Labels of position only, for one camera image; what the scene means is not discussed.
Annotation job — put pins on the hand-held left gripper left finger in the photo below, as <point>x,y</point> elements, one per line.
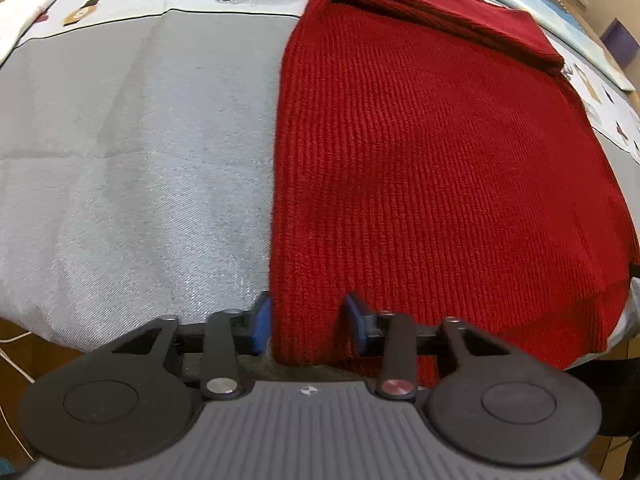
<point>261,325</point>

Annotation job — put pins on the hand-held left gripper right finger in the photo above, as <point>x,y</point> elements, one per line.
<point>356,322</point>

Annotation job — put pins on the red knit sweater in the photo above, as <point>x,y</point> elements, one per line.
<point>430,170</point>

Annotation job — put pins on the dark cloth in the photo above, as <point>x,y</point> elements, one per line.
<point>615,395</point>

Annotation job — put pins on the light blue patterned blanket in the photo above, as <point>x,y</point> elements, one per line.
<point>550,15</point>

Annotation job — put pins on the purple box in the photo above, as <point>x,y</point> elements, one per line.
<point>617,42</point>

